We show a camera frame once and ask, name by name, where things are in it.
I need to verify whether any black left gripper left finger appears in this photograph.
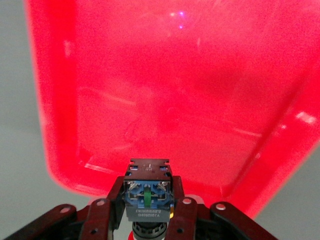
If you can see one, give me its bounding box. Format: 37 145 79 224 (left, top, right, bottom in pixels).
0 175 129 240

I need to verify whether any red plastic tray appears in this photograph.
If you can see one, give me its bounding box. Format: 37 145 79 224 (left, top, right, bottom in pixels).
23 0 320 222

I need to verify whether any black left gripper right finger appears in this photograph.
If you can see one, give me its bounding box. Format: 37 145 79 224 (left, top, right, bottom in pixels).
166 175 276 240

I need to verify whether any red push button switch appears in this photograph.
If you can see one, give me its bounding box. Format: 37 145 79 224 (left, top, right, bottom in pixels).
123 157 176 240

